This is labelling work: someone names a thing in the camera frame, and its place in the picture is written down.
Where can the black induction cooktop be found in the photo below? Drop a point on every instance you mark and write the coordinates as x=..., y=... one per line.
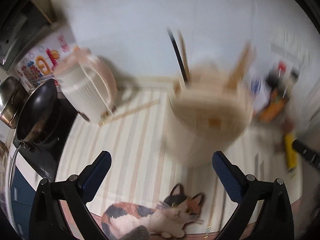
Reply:
x=44, y=154

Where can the colourful wall sticker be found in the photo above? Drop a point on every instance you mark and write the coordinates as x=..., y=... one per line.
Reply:
x=42, y=59

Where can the black chopstick in holder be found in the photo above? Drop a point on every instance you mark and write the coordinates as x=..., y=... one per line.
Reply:
x=178, y=56

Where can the brown chopstick in holder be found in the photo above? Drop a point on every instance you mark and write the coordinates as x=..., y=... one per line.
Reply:
x=184, y=57

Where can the yellow rectangular tool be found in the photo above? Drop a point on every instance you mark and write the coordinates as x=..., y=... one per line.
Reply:
x=290, y=153

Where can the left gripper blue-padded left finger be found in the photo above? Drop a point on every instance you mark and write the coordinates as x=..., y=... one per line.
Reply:
x=47, y=219

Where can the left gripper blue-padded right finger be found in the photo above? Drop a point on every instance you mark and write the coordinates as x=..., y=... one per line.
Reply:
x=275, y=219

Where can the pink white electric kettle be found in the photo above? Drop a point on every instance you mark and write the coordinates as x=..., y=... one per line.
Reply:
x=88, y=84

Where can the striped cat table mat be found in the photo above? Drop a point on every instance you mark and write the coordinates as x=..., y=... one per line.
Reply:
x=142, y=172

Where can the steel steamer pot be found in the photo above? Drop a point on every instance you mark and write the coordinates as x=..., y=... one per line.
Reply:
x=13, y=98

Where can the black range hood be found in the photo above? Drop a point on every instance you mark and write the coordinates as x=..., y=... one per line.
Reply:
x=23, y=24

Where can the blue cabinet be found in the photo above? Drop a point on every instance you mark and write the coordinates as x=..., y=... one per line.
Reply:
x=22, y=196

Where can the beige utensil holder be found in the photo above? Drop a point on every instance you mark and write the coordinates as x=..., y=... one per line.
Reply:
x=205, y=116

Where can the wooden chopstick beside kettle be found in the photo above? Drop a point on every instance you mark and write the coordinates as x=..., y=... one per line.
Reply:
x=137, y=109

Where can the black frying pan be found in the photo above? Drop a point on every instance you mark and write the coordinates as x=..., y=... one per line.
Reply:
x=33, y=118

